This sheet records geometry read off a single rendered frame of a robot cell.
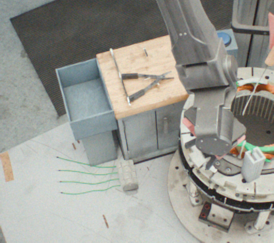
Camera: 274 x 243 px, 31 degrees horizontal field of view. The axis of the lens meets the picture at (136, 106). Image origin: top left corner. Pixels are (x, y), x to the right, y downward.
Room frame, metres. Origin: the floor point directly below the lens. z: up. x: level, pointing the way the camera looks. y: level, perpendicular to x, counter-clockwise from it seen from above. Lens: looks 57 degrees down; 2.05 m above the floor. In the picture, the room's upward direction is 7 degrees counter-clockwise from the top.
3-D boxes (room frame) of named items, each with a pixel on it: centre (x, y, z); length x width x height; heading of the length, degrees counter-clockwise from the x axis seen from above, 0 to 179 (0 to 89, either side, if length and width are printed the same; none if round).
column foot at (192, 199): (0.52, -0.12, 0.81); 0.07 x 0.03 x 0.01; 8
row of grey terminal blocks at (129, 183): (0.60, 0.05, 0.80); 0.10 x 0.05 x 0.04; 5
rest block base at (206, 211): (0.45, -0.17, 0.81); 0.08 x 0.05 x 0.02; 58
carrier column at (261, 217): (0.41, -0.27, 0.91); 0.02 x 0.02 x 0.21
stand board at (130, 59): (0.74, -0.03, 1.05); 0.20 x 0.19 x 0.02; 100
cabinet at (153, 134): (0.74, -0.03, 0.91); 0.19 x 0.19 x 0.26; 10
